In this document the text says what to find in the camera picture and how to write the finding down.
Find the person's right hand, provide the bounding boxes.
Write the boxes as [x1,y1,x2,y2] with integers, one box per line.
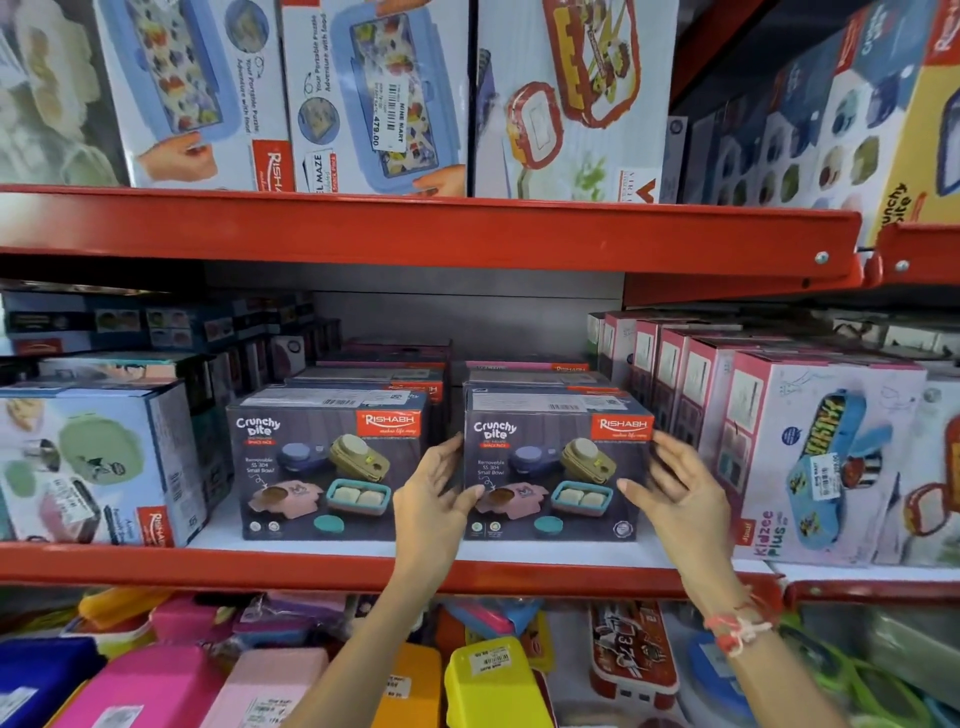
[615,430,750,618]

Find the person's left hand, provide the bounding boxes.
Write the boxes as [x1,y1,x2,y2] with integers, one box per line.
[390,433,489,595]

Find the Crunchy Bite box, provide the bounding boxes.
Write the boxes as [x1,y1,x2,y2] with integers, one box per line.
[462,389,656,543]
[226,386,430,543]

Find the red metal shelf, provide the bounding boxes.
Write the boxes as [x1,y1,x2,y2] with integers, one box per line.
[622,221,960,309]
[0,185,864,280]
[772,562,960,609]
[0,494,785,601]

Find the person's left forearm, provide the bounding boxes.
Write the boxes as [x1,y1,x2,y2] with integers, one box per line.
[284,581,451,728]

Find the white box with red-rimmed lunchbox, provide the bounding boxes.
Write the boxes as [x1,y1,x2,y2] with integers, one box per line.
[873,378,960,569]

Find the white printed box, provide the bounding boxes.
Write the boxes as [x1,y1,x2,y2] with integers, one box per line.
[824,307,960,363]

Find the green lunchbox picture box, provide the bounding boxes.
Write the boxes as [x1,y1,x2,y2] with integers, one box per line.
[0,380,210,547]

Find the pale teal-topped box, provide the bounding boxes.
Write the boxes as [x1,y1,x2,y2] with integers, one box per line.
[37,350,204,388]

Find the blue puzzle lunchbox box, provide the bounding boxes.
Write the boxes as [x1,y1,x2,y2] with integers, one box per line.
[93,0,295,193]
[278,0,472,199]

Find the white box with red lunchbox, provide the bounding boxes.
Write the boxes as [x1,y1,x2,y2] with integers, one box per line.
[472,0,680,205]

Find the dark box with cream lunchboxes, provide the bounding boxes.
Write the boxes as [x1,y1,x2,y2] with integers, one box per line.
[0,0,130,189]

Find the blue and pink case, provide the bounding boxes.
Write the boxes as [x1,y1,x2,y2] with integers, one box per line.
[446,599,543,640]

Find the row of pink-edged boxes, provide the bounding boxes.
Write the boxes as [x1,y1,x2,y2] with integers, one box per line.
[584,308,931,568]

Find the red printed case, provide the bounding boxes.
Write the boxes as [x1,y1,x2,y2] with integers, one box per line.
[588,599,680,710]

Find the blue-lidded container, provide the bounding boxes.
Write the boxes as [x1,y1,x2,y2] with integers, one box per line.
[686,629,751,721]

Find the orange plastic case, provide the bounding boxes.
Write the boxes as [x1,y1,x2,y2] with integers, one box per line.
[371,642,444,728]

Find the purple and pink case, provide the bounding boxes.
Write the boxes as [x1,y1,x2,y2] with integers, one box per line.
[232,592,348,648]

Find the yellow plastic case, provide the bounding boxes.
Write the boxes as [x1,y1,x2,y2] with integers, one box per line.
[443,635,556,728]

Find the pale pink plastic case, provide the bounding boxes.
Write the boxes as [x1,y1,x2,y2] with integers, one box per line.
[198,647,331,728]

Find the group of green-lidded containers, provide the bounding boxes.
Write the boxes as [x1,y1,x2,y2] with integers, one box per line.
[779,611,960,728]

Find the yellow-orange plastic case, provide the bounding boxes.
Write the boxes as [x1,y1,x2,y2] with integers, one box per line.
[78,587,174,631]

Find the row of dark blue boxes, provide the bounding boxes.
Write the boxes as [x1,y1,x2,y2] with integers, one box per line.
[0,288,343,391]

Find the magenta plastic case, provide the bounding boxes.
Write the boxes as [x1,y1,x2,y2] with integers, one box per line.
[48,644,226,728]

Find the blue plastic case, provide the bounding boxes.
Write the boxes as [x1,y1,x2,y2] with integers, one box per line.
[0,637,106,728]

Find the row of navy and white boxes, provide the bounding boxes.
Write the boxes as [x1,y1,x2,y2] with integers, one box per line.
[678,0,960,245]

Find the red thread bracelet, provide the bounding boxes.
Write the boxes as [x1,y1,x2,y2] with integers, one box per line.
[703,592,781,660]

